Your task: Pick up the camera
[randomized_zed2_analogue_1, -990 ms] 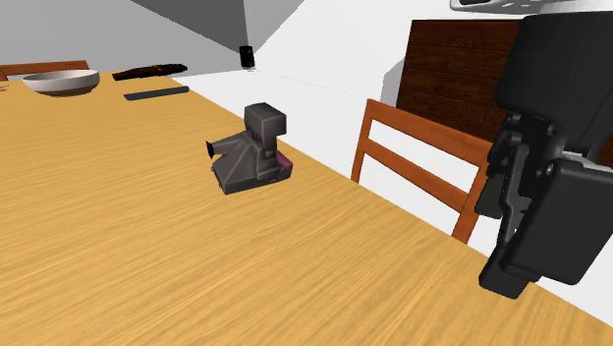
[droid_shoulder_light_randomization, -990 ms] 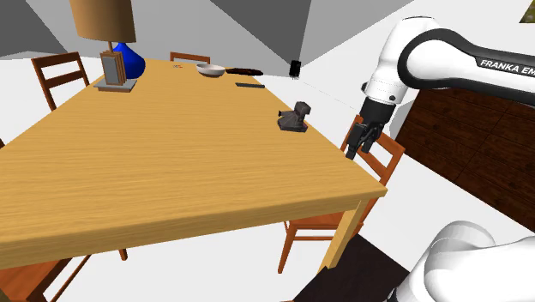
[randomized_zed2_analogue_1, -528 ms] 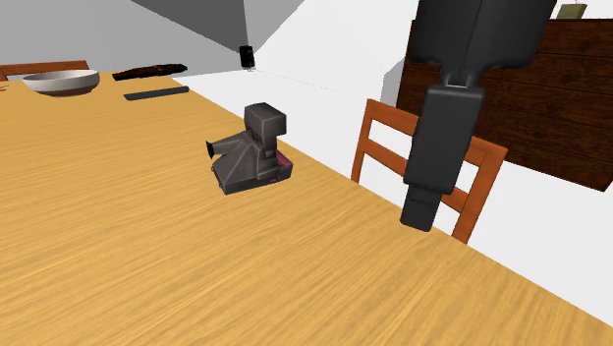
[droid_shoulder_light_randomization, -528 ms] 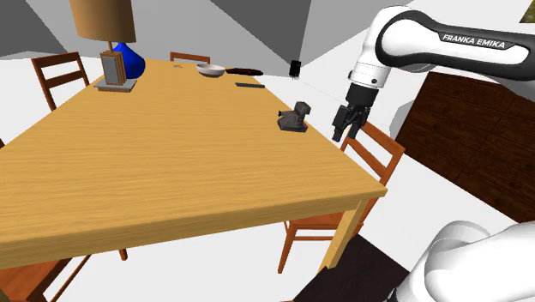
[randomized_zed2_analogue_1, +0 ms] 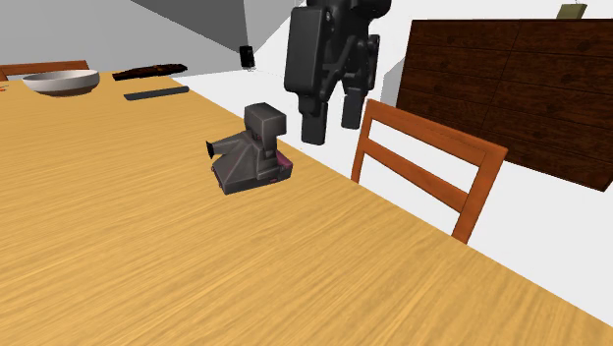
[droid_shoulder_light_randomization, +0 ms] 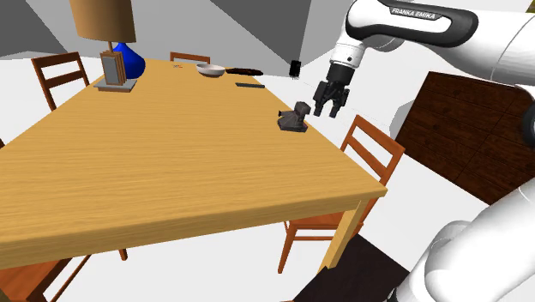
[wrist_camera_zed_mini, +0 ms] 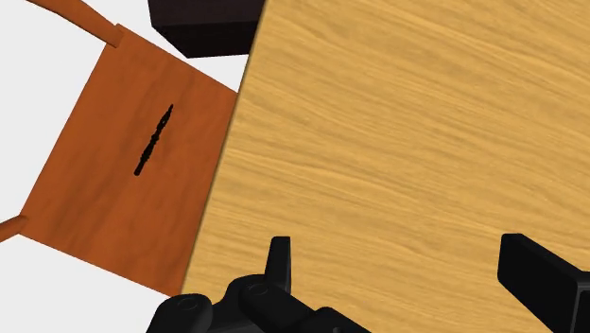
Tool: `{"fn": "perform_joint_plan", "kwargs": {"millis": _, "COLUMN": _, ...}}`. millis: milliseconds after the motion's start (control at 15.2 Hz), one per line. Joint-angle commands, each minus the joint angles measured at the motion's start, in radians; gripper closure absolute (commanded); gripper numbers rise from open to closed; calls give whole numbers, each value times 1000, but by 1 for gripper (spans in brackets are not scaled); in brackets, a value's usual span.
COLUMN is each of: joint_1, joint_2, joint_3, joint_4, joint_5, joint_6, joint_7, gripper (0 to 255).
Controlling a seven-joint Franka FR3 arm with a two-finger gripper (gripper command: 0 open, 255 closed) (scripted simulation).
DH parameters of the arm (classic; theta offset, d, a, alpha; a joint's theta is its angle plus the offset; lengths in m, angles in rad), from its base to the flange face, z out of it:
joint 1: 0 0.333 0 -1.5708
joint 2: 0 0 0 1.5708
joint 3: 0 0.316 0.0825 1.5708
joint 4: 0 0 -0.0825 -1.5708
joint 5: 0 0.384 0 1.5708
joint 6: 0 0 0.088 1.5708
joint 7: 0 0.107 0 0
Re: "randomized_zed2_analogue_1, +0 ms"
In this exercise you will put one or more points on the grey instant camera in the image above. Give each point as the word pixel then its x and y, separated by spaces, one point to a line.
pixel 251 153

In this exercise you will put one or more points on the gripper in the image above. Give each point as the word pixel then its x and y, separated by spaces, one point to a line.
pixel 306 48

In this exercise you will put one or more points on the light wooden table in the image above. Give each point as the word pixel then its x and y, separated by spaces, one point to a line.
pixel 143 249

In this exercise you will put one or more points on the white bowl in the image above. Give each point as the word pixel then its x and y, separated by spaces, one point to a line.
pixel 62 81

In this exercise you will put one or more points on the flat dark grey bar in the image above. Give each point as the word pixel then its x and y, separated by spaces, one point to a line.
pixel 156 93

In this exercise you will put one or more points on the brown wooden chair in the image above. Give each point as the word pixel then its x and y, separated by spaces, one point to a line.
pixel 43 67
pixel 426 177

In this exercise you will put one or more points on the dark wooden chest of drawers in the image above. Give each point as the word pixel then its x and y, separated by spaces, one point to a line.
pixel 517 91

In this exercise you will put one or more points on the small black box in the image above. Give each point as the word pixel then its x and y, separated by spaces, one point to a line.
pixel 246 56

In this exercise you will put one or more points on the olive green box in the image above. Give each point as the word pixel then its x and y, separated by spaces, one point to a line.
pixel 572 11

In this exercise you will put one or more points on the black and brown remote control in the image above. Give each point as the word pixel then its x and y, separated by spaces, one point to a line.
pixel 149 71

